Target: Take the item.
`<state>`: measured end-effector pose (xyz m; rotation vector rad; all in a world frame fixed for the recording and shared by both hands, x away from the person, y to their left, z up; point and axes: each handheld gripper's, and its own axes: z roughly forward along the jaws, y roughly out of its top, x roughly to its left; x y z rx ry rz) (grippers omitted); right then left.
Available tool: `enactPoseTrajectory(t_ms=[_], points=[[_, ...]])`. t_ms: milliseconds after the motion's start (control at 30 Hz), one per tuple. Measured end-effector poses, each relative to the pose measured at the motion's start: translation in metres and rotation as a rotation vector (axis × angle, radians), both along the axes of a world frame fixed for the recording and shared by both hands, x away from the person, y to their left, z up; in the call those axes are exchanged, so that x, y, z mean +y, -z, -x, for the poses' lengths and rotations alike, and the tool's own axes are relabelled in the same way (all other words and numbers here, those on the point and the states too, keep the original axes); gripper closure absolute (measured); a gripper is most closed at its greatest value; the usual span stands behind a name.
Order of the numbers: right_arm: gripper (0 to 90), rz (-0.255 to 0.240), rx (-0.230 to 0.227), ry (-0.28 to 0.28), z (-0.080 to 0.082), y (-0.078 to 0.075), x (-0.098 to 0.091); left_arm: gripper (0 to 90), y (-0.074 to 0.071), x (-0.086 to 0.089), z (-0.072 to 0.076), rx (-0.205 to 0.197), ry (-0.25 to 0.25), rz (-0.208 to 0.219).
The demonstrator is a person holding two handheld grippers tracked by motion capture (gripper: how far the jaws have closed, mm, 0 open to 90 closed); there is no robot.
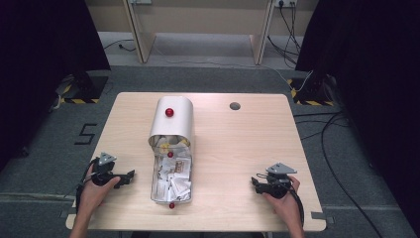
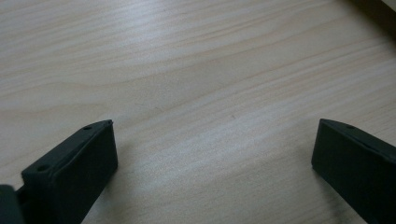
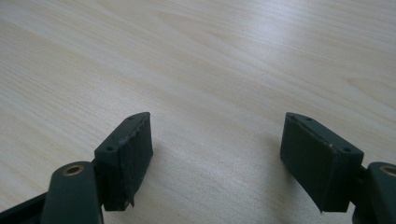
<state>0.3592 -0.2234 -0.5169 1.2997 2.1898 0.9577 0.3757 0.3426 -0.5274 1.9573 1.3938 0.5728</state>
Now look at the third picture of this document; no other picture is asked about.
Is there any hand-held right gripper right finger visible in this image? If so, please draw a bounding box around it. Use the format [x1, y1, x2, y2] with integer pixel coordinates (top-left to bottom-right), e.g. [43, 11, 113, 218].
[279, 111, 365, 214]

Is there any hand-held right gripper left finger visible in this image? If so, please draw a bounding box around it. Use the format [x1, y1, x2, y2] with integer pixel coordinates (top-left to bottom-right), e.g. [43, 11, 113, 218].
[93, 111, 154, 212]

